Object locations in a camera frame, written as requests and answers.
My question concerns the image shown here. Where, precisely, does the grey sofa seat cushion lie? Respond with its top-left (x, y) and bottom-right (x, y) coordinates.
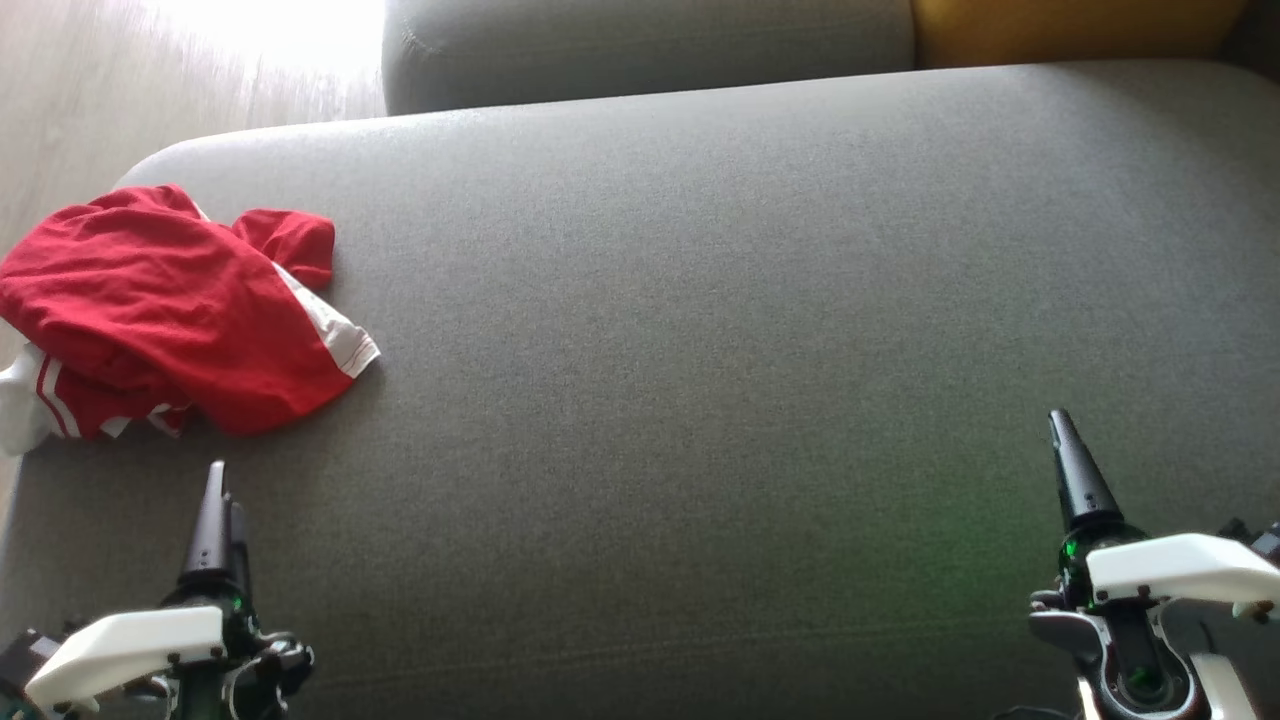
top-left (380, 0), bottom-right (917, 117)

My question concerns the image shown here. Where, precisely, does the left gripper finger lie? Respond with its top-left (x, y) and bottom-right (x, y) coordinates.
top-left (231, 503), bottom-right (252, 601)
top-left (180, 460), bottom-right (233, 601)

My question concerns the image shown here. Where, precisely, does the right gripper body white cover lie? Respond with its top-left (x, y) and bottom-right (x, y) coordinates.
top-left (1060, 525), bottom-right (1280, 621)

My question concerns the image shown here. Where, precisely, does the yellow sofa back cushion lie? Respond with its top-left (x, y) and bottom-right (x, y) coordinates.
top-left (910, 0), bottom-right (1253, 71)

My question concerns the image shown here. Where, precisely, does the red shorts white trim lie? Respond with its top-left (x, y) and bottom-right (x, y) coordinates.
top-left (0, 183), bottom-right (382, 437)

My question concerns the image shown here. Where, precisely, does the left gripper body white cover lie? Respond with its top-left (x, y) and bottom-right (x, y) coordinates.
top-left (25, 598), bottom-right (314, 720)

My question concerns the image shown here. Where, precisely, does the grey and yellow sofa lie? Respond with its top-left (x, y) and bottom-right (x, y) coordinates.
top-left (0, 58), bottom-right (1280, 720)

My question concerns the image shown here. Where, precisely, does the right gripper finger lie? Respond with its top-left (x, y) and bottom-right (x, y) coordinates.
top-left (1048, 410), bottom-right (1123, 531)

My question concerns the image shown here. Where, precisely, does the red shirt striped white trim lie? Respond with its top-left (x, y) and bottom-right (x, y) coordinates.
top-left (0, 208), bottom-right (337, 457)

